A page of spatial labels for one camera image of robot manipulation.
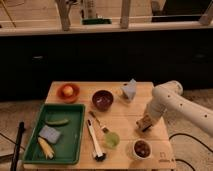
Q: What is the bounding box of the green plastic tray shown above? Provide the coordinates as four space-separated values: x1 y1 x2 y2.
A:
23 104 85 165

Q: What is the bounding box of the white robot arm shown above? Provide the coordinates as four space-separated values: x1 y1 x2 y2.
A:
144 81 213 137

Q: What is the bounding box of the blue folded cloth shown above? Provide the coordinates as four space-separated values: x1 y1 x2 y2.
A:
121 79 136 101

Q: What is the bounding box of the white cup with dark contents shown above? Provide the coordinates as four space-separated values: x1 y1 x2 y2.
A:
133 139 152 160

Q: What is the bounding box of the black cable on floor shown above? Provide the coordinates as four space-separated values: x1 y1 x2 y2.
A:
168 132 213 171

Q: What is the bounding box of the wooden black-felt eraser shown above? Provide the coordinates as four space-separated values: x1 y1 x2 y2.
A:
136 115 152 132

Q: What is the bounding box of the black pole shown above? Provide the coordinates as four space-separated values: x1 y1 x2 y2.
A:
10 122 25 171

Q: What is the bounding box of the purple bowl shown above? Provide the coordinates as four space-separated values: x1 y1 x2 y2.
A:
92 90 114 111

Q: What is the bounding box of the orange bowl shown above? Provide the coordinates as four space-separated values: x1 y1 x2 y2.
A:
57 83 80 103

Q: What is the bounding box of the yellow corn cob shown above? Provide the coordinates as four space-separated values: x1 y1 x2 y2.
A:
38 137 54 159

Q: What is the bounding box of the peach fruit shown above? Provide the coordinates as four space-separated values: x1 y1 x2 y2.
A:
62 86 74 97

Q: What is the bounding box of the green cucumber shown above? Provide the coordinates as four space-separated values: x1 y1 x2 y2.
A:
45 119 69 126

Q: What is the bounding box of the green-headed spoon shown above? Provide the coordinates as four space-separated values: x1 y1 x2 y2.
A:
89 111 120 149

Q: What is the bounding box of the blue sponge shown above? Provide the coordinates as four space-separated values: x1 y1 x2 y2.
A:
39 125 61 144

